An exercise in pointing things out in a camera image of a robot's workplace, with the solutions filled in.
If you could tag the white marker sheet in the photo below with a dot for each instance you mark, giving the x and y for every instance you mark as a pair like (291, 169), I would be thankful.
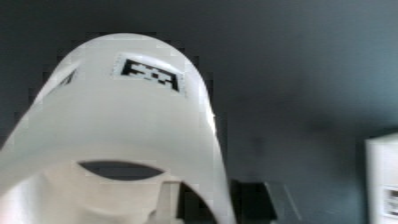
(382, 179)

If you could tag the white lamp shade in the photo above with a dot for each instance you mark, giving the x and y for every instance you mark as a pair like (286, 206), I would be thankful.
(113, 142)

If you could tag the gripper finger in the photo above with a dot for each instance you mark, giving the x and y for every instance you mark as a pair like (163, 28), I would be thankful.
(262, 203)

